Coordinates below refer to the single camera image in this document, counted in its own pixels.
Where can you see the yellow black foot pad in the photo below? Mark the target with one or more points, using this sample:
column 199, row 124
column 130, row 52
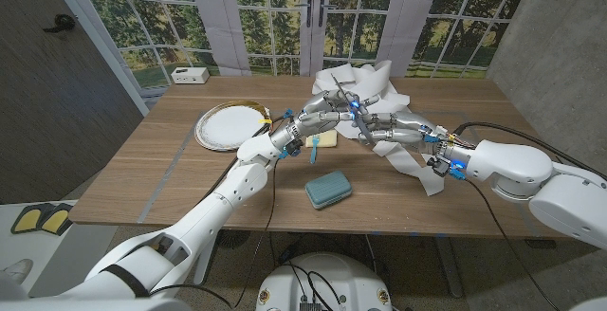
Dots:
column 61, row 218
column 28, row 218

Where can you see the white power box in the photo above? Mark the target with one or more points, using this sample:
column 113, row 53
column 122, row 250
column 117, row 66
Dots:
column 189, row 75

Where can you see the yellow sponge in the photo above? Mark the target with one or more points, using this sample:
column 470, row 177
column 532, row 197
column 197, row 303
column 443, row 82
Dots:
column 327, row 139

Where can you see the teal soapbox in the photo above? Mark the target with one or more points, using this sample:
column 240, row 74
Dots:
column 328, row 188

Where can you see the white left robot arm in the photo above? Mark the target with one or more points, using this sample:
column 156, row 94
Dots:
column 213, row 206

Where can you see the gold rimmed paper plate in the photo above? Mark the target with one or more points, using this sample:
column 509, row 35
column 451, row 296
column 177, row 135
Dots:
column 227, row 126

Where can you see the white sneaker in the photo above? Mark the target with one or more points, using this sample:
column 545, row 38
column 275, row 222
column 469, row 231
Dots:
column 16, row 269

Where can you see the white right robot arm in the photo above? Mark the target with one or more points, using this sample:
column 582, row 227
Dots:
column 559, row 188

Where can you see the white robot torso base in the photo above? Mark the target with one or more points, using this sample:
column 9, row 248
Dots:
column 332, row 278

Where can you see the white receipt paper strip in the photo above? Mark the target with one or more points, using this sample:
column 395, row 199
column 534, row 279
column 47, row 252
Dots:
column 431, row 183

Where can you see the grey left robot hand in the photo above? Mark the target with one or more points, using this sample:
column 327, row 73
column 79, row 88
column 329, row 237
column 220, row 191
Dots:
column 322, row 112

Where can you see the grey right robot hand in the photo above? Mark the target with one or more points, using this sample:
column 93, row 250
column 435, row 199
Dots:
column 412, row 128

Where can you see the grey orange scissors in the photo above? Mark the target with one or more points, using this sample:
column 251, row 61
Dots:
column 364, row 128

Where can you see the dark round floor fan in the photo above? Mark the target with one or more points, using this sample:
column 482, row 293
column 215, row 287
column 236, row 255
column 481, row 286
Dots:
column 234, row 238

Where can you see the printed window backdrop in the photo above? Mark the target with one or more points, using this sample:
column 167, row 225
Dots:
column 156, row 26

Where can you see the grey table leg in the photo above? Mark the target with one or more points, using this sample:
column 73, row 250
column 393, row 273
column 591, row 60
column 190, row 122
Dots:
column 448, row 268

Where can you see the blue plastic fork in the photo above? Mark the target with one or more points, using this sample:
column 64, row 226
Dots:
column 313, row 154

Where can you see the white table leg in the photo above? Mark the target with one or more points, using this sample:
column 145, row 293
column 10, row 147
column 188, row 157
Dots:
column 204, row 270

